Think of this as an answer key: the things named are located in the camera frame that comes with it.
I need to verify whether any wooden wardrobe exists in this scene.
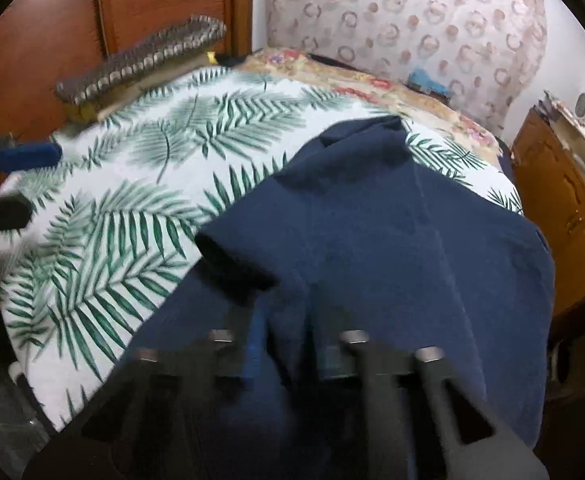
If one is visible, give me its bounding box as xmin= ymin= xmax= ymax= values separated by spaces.
xmin=0 ymin=0 xmax=253 ymax=146

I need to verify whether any white leaf print sheet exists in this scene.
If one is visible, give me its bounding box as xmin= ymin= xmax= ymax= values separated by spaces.
xmin=0 ymin=67 xmax=523 ymax=433

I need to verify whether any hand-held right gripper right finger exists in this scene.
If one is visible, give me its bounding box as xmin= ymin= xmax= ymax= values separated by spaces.
xmin=317 ymin=330 xmax=551 ymax=480

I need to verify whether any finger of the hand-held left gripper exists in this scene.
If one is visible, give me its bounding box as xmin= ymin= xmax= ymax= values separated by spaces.
xmin=0 ymin=194 xmax=34 ymax=235
xmin=0 ymin=135 xmax=62 ymax=172

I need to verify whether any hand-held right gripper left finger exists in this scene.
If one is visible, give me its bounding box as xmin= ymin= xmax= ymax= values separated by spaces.
xmin=22 ymin=305 xmax=269 ymax=480

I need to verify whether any blue cloth by headboard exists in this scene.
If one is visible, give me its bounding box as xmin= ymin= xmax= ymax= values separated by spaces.
xmin=407 ymin=66 xmax=452 ymax=102

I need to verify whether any patterned padded headboard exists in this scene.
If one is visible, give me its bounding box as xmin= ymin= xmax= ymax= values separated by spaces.
xmin=262 ymin=0 xmax=548 ymax=138

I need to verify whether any grey patterned folded cloth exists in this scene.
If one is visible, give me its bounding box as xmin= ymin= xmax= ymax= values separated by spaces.
xmin=55 ymin=15 xmax=227 ymax=122

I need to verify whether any clutter of boxes and papers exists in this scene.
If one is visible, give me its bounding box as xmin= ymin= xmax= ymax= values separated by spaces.
xmin=533 ymin=89 xmax=585 ymax=198

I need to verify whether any navy t-shirt with orange print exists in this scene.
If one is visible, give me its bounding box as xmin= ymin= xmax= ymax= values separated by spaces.
xmin=117 ymin=115 xmax=557 ymax=480

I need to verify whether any wooden cabinet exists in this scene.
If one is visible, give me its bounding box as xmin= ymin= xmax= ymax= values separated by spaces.
xmin=510 ymin=107 xmax=585 ymax=383

